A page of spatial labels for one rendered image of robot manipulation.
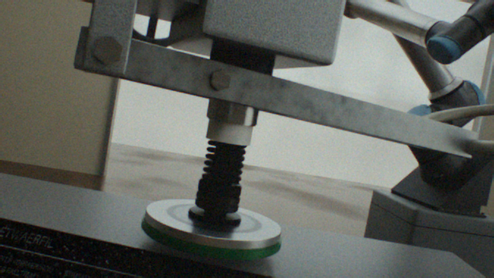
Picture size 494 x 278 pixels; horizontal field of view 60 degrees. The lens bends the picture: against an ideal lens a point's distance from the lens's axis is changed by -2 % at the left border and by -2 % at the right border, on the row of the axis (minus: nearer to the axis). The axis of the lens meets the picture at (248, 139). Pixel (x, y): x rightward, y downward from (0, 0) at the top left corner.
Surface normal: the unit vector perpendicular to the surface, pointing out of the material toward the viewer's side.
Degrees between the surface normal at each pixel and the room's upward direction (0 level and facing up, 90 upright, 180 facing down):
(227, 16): 90
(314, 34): 90
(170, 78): 90
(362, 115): 90
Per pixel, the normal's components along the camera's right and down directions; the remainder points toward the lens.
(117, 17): 0.37, 0.12
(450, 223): 0.12, 0.08
